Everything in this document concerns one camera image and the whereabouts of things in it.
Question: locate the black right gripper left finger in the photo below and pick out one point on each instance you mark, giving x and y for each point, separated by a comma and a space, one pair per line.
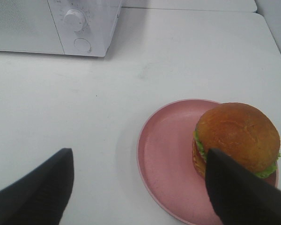
41, 196

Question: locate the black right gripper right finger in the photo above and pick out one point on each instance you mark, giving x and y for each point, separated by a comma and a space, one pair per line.
238, 197

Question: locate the burger with lettuce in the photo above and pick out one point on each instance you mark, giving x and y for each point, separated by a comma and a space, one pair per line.
241, 131

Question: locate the pink round plate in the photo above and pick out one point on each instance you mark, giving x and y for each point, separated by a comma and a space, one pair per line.
164, 158

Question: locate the round white door button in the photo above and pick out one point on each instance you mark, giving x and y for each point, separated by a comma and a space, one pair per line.
82, 45

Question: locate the white microwave door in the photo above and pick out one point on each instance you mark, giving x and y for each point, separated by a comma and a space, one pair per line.
28, 26

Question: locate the white control knob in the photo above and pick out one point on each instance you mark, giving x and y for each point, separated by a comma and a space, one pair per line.
74, 19

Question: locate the white microwave oven body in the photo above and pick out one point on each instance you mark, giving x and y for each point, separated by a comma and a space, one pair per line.
101, 20

